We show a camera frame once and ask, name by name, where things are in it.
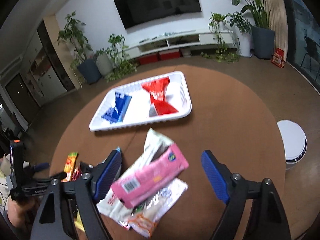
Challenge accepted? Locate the pink snack bar packet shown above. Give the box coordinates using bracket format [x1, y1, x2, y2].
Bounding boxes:
[111, 144, 189, 209]

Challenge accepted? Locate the orange snack bar packet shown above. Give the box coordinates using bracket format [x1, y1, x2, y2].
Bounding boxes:
[61, 152, 78, 182]

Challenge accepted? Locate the white orange snack packet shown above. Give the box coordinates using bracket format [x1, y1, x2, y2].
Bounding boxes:
[97, 178, 188, 238]

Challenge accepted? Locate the blue Tipo snack bag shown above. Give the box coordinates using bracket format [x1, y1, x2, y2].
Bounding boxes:
[101, 92, 132, 123]

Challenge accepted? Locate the red snack bag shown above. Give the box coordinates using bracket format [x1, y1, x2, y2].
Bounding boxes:
[141, 77, 178, 117]

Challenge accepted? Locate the dark red patterned snack packet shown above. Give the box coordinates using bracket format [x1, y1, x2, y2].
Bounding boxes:
[72, 166, 82, 181]

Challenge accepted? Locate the person left hand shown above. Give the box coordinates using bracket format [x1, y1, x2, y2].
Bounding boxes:
[7, 197, 36, 229]

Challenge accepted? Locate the white plastic tray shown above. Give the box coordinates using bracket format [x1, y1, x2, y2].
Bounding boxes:
[89, 71, 192, 132]

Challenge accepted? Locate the dark blue plant pot left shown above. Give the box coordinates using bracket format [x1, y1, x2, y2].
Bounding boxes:
[77, 59, 102, 84]

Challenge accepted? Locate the dark blue plant pot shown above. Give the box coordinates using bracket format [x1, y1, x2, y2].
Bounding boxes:
[251, 26, 275, 60]
[77, 59, 102, 84]

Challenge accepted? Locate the white plant pot left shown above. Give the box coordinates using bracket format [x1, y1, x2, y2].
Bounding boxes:
[96, 53, 113, 76]

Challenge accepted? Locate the red storage box left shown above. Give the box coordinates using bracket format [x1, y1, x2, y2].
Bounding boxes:
[138, 53, 159, 65]

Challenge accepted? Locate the red storage box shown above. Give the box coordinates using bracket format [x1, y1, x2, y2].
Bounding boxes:
[138, 53, 159, 65]
[159, 49, 181, 61]

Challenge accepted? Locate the red paper bag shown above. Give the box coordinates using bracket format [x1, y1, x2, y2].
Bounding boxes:
[271, 48, 285, 68]

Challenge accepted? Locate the red storage box right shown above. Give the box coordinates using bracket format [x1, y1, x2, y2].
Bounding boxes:
[159, 49, 181, 61]

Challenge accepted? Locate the white tv cabinet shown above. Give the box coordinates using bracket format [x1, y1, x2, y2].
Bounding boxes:
[125, 29, 233, 59]

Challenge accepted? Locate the tall white plant pot right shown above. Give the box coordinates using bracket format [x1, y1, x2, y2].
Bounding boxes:
[239, 33, 252, 57]

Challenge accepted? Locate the dark blue plant pot right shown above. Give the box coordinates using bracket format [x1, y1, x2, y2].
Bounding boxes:
[251, 26, 275, 60]

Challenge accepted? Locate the wall mounted television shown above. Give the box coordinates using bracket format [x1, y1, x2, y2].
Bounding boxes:
[113, 0, 201, 29]

